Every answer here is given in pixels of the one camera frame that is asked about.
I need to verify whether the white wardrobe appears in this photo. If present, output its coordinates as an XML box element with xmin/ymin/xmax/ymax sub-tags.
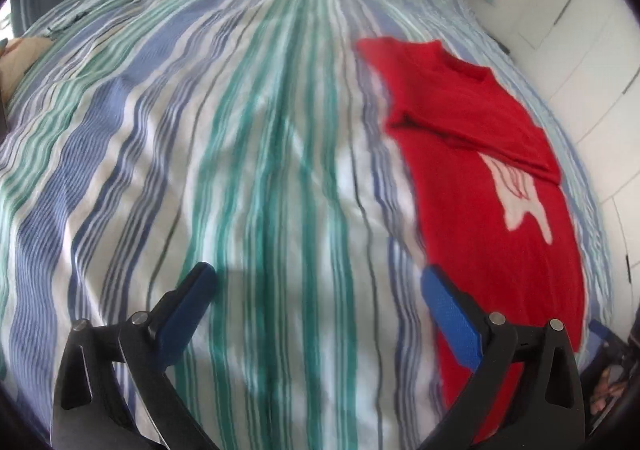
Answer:
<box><xmin>470</xmin><ymin>0</ymin><xmax>640</xmax><ymax>281</ymax></box>

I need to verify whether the person's foot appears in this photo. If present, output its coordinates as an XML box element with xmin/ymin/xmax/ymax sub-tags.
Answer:
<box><xmin>587</xmin><ymin>362</ymin><xmax>632</xmax><ymax>418</ymax></box>

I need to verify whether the cream cloth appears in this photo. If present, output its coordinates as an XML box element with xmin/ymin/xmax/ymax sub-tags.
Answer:
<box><xmin>0</xmin><ymin>37</ymin><xmax>53</xmax><ymax>98</ymax></box>

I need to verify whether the striped bed sheet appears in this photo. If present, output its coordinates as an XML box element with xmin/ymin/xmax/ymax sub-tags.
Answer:
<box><xmin>0</xmin><ymin>0</ymin><xmax>616</xmax><ymax>450</ymax></box>

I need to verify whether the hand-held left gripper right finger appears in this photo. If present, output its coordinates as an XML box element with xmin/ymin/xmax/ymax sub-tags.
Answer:
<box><xmin>417</xmin><ymin>266</ymin><xmax>586</xmax><ymax>450</ymax></box>

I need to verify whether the red sweater with white print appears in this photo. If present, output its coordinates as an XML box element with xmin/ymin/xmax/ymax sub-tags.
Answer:
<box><xmin>356</xmin><ymin>37</ymin><xmax>587</xmax><ymax>446</ymax></box>

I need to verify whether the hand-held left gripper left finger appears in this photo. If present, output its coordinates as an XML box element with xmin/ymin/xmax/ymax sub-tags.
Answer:
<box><xmin>51</xmin><ymin>262</ymin><xmax>218</xmax><ymax>450</ymax></box>

